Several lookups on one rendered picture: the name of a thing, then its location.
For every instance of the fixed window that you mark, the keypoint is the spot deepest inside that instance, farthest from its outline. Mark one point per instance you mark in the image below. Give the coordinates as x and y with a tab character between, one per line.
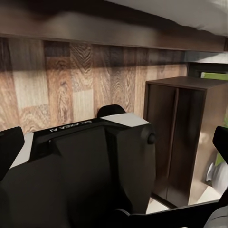
213	71

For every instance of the nightstand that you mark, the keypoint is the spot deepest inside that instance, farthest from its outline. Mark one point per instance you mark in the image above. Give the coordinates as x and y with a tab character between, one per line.
185	112

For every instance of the bed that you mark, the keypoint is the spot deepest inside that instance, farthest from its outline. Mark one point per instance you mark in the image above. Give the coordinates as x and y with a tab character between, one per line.
187	25

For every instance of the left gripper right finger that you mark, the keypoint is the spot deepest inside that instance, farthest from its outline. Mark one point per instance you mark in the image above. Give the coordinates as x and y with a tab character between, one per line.
220	141

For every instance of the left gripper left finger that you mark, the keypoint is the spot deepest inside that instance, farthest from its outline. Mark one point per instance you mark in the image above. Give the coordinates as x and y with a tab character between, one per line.
11	142

